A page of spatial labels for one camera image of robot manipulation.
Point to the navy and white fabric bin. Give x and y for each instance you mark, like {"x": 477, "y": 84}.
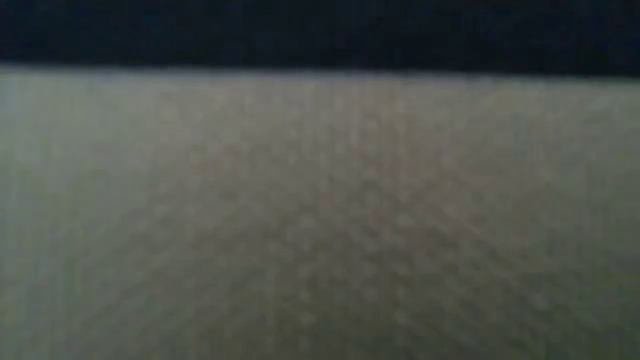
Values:
{"x": 320, "y": 200}

